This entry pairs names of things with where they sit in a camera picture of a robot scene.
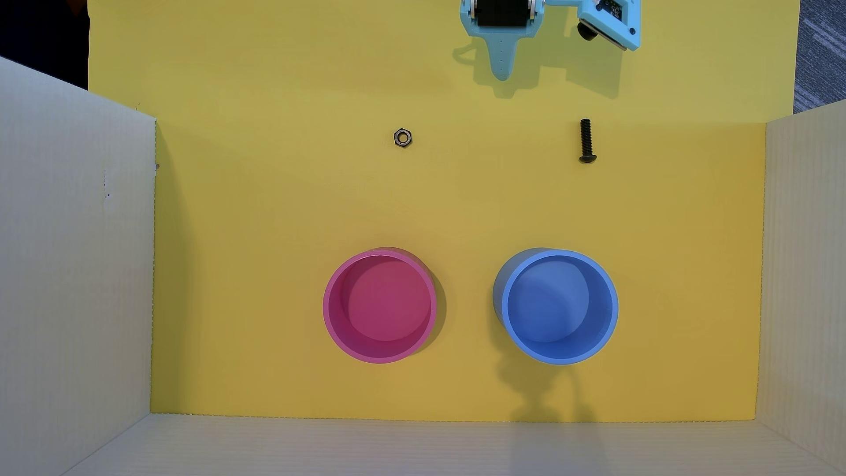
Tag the white corrugated cardboard box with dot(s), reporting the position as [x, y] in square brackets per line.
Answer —
[66, 264]

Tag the yellow paper mat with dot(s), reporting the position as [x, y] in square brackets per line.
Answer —
[264, 198]

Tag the black bolt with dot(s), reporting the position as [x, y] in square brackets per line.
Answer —
[586, 140]

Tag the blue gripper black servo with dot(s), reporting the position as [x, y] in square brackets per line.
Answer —
[501, 15]

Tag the blue wrist camera housing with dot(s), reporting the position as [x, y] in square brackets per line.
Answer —
[611, 26]

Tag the blue round cup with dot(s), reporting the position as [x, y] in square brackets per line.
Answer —
[558, 307]

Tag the black hex nut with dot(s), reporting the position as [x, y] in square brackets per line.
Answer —
[402, 137]

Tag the pink round cup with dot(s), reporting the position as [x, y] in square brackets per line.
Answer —
[380, 307]

